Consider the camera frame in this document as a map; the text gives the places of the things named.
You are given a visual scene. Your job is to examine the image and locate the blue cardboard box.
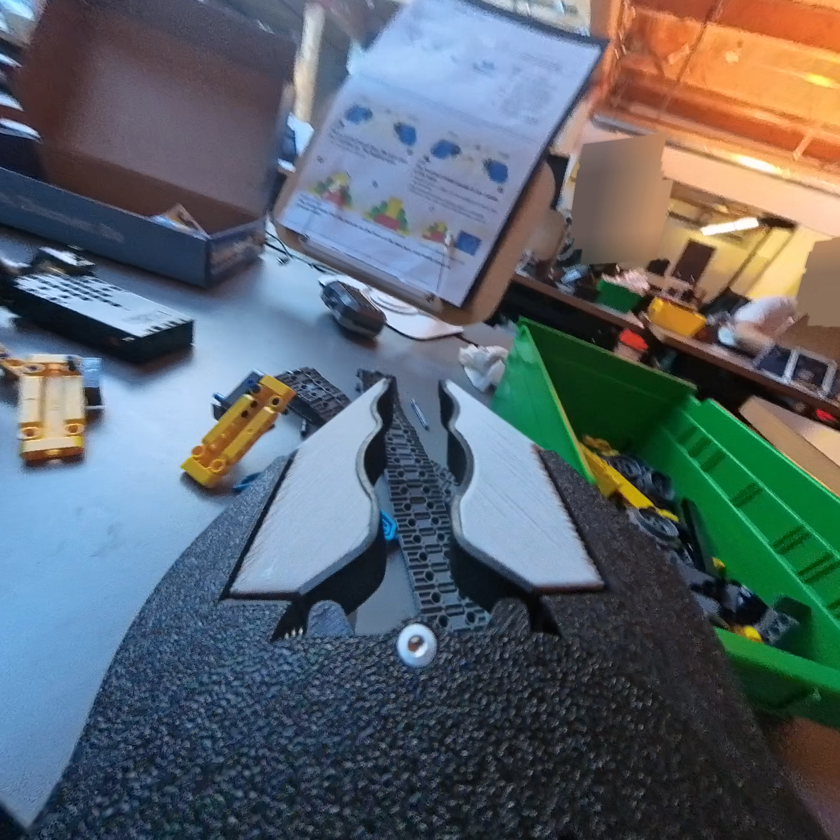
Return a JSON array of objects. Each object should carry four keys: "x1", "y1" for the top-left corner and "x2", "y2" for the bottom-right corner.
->
[{"x1": 0, "y1": 0, "x2": 298, "y2": 290}]

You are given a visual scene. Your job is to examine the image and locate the background table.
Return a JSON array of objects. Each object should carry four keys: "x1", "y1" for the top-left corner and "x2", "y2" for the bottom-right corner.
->
[{"x1": 512, "y1": 262, "x2": 840, "y2": 421}]

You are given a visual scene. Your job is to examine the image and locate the grey toy motor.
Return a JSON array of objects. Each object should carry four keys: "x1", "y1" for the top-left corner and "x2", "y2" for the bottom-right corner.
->
[{"x1": 319, "y1": 280, "x2": 388, "y2": 340}]

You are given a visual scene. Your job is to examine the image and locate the crumpled white plastic bag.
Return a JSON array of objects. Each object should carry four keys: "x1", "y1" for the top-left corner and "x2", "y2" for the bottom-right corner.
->
[{"x1": 457, "y1": 343, "x2": 511, "y2": 395}]

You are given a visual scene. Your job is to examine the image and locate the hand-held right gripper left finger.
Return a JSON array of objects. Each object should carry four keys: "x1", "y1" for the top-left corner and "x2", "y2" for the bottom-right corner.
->
[{"x1": 228, "y1": 377, "x2": 399, "y2": 599}]

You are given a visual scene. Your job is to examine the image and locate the black toy battery box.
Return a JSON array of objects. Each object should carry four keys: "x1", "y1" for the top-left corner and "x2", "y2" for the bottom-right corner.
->
[{"x1": 0, "y1": 248, "x2": 196, "y2": 366}]

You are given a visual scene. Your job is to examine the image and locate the wide yellow toy panel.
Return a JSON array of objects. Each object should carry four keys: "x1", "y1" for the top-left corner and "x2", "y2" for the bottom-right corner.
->
[{"x1": 14, "y1": 353, "x2": 105, "y2": 462}]

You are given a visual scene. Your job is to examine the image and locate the grey desk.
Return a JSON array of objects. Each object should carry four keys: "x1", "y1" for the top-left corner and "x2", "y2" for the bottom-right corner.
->
[{"x1": 0, "y1": 223, "x2": 519, "y2": 828}]

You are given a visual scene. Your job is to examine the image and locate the small green bin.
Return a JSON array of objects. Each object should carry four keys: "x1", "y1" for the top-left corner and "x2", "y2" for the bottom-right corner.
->
[{"x1": 594, "y1": 276, "x2": 648, "y2": 314}]

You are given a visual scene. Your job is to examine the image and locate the instruction sheet stand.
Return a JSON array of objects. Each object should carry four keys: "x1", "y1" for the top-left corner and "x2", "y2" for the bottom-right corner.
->
[{"x1": 271, "y1": 0, "x2": 610, "y2": 327}]

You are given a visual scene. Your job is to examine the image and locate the yellow bin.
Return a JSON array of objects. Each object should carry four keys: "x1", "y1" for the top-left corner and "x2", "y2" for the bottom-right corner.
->
[{"x1": 646, "y1": 297, "x2": 707, "y2": 338}]

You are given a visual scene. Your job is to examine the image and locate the pile of toy parts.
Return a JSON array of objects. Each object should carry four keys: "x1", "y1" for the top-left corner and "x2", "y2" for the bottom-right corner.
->
[{"x1": 577, "y1": 435, "x2": 811, "y2": 647}]

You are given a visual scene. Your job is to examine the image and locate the black toy track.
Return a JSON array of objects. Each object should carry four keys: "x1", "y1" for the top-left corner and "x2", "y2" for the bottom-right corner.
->
[
  {"x1": 354, "y1": 369, "x2": 501, "y2": 635},
  {"x1": 274, "y1": 366, "x2": 353, "y2": 429}
]

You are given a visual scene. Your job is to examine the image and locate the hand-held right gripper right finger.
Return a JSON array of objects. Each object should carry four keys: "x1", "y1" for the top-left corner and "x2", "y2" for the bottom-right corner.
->
[{"x1": 438, "y1": 378, "x2": 606, "y2": 593}]

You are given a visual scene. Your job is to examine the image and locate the printed booklets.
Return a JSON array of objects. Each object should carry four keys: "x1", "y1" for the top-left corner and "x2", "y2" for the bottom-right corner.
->
[{"x1": 150, "y1": 203, "x2": 211, "y2": 238}]

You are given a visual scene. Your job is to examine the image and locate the green plastic bin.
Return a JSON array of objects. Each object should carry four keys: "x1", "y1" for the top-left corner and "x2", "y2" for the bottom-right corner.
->
[{"x1": 491, "y1": 318, "x2": 840, "y2": 731}]

